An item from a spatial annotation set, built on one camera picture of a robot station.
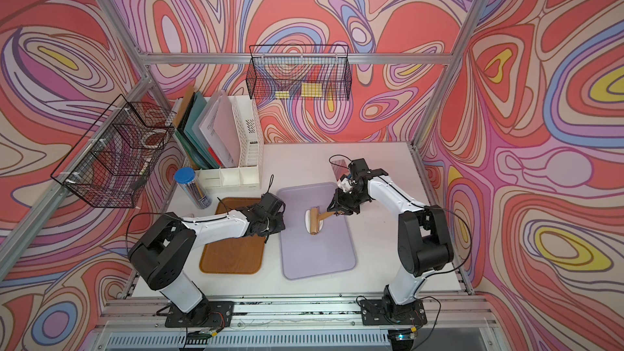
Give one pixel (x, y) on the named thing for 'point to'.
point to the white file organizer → (249, 129)
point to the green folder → (188, 139)
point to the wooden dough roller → (315, 217)
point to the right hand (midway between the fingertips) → (334, 216)
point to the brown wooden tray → (243, 255)
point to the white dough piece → (308, 222)
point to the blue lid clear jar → (188, 177)
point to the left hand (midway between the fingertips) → (286, 226)
